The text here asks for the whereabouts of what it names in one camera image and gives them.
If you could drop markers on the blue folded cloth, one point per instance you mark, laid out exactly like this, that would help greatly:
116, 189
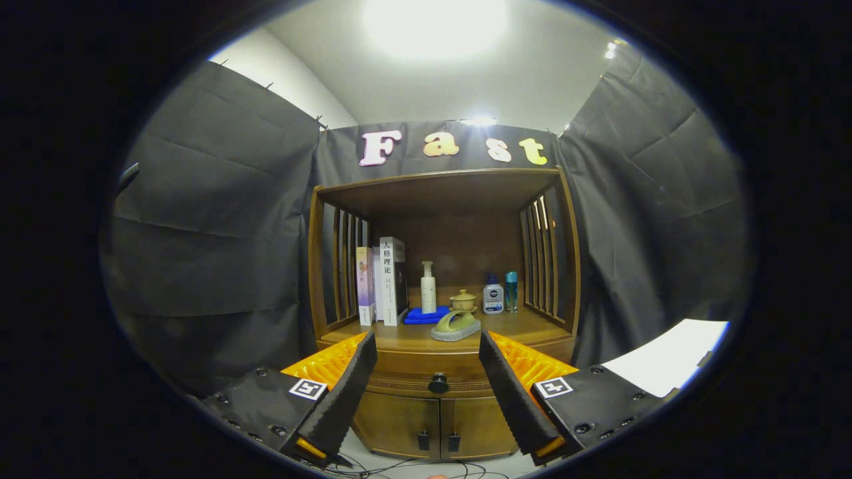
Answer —
419, 316

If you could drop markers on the wooden cabinet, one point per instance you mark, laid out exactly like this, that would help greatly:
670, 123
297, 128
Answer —
459, 246

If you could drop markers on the wooden countertop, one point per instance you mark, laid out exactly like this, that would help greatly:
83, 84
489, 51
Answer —
512, 326

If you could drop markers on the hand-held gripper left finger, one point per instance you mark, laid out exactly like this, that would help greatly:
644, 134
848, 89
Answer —
346, 392

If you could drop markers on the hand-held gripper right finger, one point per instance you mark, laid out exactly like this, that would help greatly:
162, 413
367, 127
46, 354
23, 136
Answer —
512, 399

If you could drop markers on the white bottle with blue cap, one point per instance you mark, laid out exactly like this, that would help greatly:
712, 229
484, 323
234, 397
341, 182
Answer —
493, 299

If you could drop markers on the thin white book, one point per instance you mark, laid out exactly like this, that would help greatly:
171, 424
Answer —
377, 286

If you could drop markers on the teal bottle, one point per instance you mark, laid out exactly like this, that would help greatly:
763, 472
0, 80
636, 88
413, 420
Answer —
511, 293

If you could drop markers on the yellow lidded teacup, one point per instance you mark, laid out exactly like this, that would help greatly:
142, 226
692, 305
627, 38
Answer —
463, 303

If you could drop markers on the black drawer knob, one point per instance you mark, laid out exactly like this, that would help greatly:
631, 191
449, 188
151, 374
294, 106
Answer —
438, 384

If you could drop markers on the purple book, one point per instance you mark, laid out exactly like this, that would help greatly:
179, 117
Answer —
365, 286

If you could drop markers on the white pump bottle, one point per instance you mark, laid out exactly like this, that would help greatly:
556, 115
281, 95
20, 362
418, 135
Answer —
428, 293

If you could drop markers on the thick white book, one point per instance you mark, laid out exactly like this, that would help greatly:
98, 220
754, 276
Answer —
388, 286

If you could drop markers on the ceiling spotlight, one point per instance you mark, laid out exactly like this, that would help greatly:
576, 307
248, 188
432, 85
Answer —
611, 52

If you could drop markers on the wooden cabinet door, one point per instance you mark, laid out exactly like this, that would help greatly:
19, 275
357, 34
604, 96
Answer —
479, 426
393, 419

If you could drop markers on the green scrubbing brush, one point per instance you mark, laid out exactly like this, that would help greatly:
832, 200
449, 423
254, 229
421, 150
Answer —
456, 332

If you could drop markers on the small ceiling lamp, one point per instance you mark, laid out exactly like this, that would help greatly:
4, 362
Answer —
478, 122

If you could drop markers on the wooden drawer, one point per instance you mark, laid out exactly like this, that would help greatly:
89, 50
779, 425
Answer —
413, 376

